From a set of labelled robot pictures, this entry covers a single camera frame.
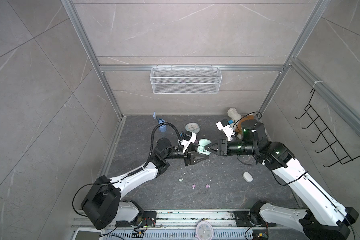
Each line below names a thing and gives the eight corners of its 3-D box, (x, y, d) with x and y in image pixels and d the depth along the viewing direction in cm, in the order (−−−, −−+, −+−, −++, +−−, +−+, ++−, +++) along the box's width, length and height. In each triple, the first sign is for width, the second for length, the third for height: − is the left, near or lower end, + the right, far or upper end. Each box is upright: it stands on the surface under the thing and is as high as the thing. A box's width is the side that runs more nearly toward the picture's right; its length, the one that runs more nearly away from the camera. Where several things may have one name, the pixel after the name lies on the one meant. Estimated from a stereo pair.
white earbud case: (244, 182, 88) (246, 180, 85) (242, 173, 91) (243, 170, 89) (250, 182, 88) (253, 180, 85) (248, 173, 91) (250, 170, 89)
